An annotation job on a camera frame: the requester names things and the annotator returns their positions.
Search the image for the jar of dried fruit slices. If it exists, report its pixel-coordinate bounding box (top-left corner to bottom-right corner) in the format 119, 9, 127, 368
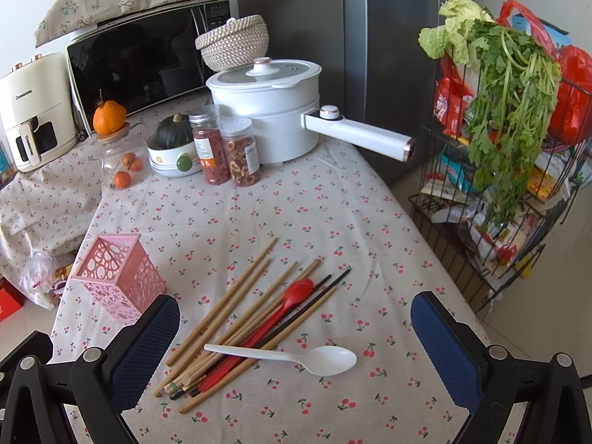
219, 115, 261, 188

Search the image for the dark grey refrigerator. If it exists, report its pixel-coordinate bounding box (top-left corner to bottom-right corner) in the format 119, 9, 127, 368
238, 0, 445, 184

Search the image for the white plastic spoon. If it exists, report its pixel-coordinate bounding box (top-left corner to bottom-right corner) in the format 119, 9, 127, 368
205, 344, 357, 377

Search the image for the jar of red goji berries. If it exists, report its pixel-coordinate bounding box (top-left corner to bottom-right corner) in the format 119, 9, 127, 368
189, 104, 231, 185

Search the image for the cream air fryer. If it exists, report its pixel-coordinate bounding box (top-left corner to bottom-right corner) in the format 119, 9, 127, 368
1, 53, 77, 172

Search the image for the wooden chopstick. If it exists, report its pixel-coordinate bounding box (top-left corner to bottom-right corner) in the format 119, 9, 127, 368
152, 258, 272, 396
165, 236, 278, 367
178, 287, 338, 414
154, 260, 298, 397
171, 258, 323, 398

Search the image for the black microwave oven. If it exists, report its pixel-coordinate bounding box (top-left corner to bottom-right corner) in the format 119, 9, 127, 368
66, 0, 239, 133

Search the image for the white electric cooking pot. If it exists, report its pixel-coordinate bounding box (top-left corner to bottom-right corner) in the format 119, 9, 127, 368
206, 57, 414, 165

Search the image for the pink perforated utensil holder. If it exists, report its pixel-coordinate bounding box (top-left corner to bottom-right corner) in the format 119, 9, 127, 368
72, 233, 167, 326

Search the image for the green leafy celery bunch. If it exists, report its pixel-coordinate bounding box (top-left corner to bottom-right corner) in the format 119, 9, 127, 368
418, 0, 562, 225

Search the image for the large orange fruit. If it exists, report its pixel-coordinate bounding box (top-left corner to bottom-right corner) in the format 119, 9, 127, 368
92, 91, 127, 137

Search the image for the red plastic spoon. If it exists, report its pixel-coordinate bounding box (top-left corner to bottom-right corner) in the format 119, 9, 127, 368
198, 279, 314, 393

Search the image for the black wire storage rack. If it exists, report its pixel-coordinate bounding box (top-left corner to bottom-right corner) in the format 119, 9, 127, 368
409, 46, 591, 312

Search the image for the cherry print tablecloth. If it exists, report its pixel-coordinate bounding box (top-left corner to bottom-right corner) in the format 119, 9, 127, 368
1, 138, 478, 443

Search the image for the white enamel pot green knob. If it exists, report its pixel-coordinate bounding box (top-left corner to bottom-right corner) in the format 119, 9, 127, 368
147, 133, 202, 178

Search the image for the dark green pumpkin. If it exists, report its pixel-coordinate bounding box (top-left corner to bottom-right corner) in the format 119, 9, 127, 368
155, 113, 193, 149

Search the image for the red plastic bag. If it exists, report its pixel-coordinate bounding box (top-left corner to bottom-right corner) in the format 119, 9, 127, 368
497, 0, 591, 145

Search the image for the woven basket with lid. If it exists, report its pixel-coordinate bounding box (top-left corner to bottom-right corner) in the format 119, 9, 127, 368
195, 14, 269, 72

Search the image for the black chopstick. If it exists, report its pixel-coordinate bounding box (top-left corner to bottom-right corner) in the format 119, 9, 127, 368
190, 266, 351, 397
171, 275, 331, 401

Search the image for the glass jar with wooden lid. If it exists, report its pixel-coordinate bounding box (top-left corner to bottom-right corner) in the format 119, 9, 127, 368
96, 122, 145, 191

